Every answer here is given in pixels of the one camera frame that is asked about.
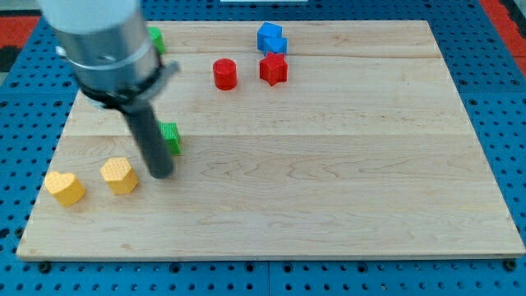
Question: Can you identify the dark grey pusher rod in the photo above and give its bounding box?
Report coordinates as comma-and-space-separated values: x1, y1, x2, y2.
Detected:
121, 100, 173, 179

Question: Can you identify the yellow hexagon block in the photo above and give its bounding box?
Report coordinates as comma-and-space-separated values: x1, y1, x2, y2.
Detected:
99, 157, 139, 195

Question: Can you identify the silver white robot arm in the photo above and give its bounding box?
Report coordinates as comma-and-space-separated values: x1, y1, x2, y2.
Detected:
37, 0, 179, 179

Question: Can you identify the green star block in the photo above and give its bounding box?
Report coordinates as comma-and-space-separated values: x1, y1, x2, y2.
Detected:
158, 122, 181, 155

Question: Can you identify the red star block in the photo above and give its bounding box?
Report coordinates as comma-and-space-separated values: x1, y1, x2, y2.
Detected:
259, 52, 288, 86

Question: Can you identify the green block at top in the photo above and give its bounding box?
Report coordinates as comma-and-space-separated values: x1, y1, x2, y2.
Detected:
148, 26, 165, 55

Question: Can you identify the red cylinder block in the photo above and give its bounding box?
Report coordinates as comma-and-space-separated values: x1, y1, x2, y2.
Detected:
213, 58, 238, 90

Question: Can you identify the yellow heart block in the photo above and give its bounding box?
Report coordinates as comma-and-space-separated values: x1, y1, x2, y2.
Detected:
44, 171, 86, 206

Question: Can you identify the wooden board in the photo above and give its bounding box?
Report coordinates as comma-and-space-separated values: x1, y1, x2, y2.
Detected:
17, 21, 525, 261

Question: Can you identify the blue cube block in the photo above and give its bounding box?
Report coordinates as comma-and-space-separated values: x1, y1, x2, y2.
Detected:
256, 22, 283, 51

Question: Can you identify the blue pentagon block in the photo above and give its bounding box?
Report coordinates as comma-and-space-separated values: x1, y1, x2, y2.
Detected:
263, 37, 288, 55

